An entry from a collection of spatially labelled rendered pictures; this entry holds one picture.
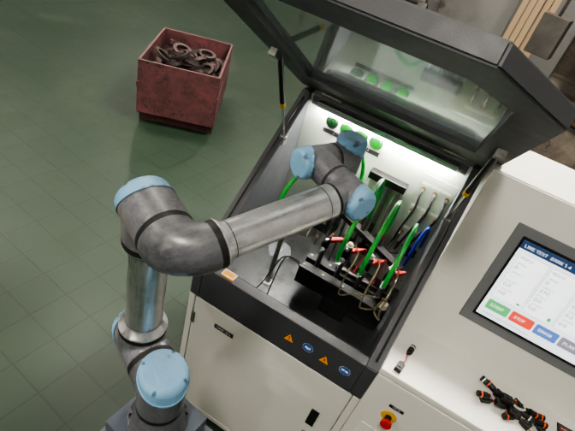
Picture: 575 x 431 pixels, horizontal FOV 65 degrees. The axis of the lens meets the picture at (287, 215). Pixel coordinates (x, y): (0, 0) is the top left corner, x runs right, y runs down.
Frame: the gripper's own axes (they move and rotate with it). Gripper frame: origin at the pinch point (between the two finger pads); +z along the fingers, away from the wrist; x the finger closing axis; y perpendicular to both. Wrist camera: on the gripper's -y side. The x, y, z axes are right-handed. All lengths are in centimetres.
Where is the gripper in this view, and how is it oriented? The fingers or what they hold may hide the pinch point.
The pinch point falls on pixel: (317, 239)
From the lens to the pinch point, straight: 130.9
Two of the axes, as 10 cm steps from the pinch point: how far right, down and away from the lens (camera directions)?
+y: -4.7, 4.6, -7.6
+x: 8.5, 4.7, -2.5
